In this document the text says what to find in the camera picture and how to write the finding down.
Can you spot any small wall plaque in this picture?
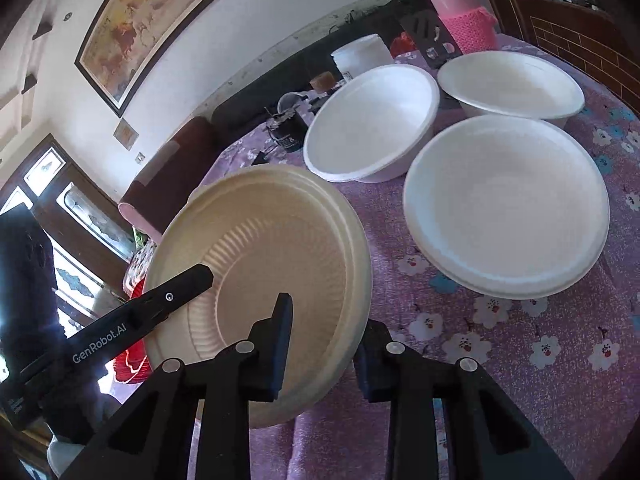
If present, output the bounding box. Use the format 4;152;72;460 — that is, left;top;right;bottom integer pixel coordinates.
113;118;139;151

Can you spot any white foam bowl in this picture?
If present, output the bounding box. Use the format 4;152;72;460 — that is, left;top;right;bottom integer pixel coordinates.
303;63;441;184
437;50;586;133
402;115;611;302

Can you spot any cream paper plate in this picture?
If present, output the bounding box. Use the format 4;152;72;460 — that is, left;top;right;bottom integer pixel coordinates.
144;164;374;429

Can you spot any wooden cabinet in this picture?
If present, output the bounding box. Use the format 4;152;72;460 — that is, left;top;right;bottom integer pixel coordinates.
467;0;640;116

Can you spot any brown armchair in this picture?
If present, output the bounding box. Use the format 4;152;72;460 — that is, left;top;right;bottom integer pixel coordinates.
118;116;219;242

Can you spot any pink bottle with knitted sleeve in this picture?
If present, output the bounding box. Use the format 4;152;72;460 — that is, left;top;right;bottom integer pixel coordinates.
420;0;501;56

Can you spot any black water pump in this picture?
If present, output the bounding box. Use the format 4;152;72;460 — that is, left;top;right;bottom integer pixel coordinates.
266;92;312;155

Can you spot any black sofa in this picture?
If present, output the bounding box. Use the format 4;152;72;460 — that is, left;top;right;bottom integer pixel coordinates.
210;0;432;136

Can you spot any floral blanket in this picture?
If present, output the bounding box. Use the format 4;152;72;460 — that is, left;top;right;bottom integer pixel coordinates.
122;237;162;301

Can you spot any red plastic bag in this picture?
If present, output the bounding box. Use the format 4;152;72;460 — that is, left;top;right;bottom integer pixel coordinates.
390;32;419;59

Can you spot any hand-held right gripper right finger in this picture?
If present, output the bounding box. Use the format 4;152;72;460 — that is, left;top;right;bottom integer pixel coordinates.
355;322;575;480

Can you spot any wooden glass door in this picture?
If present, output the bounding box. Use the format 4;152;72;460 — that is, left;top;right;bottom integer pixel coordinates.
0;132;138;331

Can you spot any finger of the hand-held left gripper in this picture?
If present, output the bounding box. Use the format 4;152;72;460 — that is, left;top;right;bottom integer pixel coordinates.
127;264;213;331

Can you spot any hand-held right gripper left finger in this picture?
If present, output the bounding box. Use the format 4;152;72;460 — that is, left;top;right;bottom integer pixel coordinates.
60;292;293;480

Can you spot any purple floral tablecloth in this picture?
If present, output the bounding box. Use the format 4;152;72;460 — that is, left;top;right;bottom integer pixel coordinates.
215;35;640;480

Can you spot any framed wall painting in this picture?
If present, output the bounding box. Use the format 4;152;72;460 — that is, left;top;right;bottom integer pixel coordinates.
74;0;266;119

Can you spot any red plate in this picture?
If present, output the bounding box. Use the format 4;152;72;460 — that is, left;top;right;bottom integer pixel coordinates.
112;280;153;386

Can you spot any white plastic jar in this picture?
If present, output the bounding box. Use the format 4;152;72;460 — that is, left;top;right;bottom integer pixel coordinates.
330;34;391;82

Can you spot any dark brown small jar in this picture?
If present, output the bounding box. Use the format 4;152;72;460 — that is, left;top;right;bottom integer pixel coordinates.
309;71;338;96

